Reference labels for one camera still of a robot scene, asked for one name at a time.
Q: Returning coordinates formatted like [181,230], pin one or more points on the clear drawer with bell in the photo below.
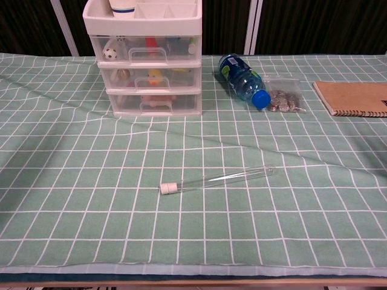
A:
[181,81]

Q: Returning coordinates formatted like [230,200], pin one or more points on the yellow duck toy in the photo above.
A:
[154,78]

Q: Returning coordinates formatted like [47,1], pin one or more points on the clear drawer with pink item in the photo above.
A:
[187,104]

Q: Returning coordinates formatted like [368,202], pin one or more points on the clear drawer with soccer ball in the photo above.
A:
[178,56]

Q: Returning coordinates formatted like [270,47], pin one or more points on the glass test tube white stopper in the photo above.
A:
[211,181]

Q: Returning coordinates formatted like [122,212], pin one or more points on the blue plastic water bottle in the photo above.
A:
[239,80]

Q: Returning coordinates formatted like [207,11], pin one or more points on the green white small tube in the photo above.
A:
[193,46]

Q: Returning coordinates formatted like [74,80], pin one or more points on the clear bag of coins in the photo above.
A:
[284,101]

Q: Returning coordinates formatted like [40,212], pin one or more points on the green checked tablecloth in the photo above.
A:
[90,181]

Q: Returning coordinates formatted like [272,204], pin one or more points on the red toy piece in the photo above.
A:
[151,43]

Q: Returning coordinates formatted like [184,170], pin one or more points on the small soccer ball toy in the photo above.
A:
[110,53]

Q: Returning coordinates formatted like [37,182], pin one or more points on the white paper cup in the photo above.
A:
[121,7]

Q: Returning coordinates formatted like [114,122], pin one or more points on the brown spiral notebook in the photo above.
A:
[350,98]

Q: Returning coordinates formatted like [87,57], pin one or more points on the dark blue under cloth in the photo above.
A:
[90,278]

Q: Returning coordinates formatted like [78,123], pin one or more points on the black pleated curtain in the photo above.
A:
[317,24]

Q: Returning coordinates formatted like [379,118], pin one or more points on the white plastic drawer unit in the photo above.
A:
[142,27]

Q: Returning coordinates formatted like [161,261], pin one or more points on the white partition post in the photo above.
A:
[65,27]
[252,27]

